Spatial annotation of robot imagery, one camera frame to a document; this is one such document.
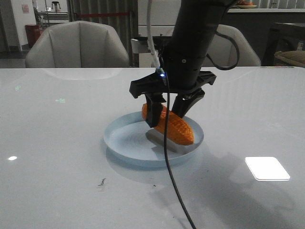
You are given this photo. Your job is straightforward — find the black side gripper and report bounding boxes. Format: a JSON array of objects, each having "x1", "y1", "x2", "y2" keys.
[{"x1": 129, "y1": 39, "x2": 216, "y2": 127}]

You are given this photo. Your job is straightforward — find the orange toy corn cob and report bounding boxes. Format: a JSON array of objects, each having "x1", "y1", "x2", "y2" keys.
[{"x1": 154, "y1": 105, "x2": 194, "y2": 146}]

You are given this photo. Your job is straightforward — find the light blue round plate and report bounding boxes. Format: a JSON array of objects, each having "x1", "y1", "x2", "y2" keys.
[{"x1": 104, "y1": 112, "x2": 204, "y2": 167}]

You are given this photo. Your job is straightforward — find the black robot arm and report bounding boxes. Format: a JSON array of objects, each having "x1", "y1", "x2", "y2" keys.
[{"x1": 130, "y1": 0, "x2": 236, "y2": 127}]

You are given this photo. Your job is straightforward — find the right beige upholstered chair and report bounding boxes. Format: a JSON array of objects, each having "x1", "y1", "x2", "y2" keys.
[{"x1": 202, "y1": 24, "x2": 261, "y2": 67}]

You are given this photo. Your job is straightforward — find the beige upholstered chair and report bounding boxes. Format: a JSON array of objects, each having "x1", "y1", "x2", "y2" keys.
[
  {"x1": 25, "y1": 21, "x2": 129, "y2": 68},
  {"x1": 202, "y1": 24, "x2": 261, "y2": 67}
]

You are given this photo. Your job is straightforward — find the white cabinet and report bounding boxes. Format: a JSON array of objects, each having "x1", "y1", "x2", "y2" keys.
[{"x1": 137, "y1": 0, "x2": 181, "y2": 68}]

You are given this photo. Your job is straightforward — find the left beige upholstered chair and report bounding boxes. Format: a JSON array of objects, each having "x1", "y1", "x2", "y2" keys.
[{"x1": 25, "y1": 21, "x2": 129, "y2": 68}]

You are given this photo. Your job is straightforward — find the grey counter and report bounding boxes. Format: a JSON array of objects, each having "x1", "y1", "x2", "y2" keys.
[{"x1": 221, "y1": 9, "x2": 305, "y2": 63}]

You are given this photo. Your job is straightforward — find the fruit bowl on counter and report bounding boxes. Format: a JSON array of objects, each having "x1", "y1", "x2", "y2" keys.
[{"x1": 235, "y1": 0, "x2": 257, "y2": 9}]

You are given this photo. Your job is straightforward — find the dark side table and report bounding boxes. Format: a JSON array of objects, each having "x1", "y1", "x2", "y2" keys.
[{"x1": 262, "y1": 22, "x2": 305, "y2": 66}]

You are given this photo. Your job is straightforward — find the tan cushion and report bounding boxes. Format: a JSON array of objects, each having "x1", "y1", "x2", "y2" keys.
[{"x1": 274, "y1": 51, "x2": 305, "y2": 68}]

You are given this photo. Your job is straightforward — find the red bin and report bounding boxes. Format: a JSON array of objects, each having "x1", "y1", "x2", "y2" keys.
[{"x1": 25, "y1": 24, "x2": 43, "y2": 48}]

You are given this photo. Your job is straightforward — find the black cable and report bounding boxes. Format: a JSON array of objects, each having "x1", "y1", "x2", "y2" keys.
[{"x1": 157, "y1": 54, "x2": 197, "y2": 229}]

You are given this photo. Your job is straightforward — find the white cable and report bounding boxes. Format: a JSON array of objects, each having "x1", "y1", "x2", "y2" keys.
[{"x1": 146, "y1": 0, "x2": 162, "y2": 70}]

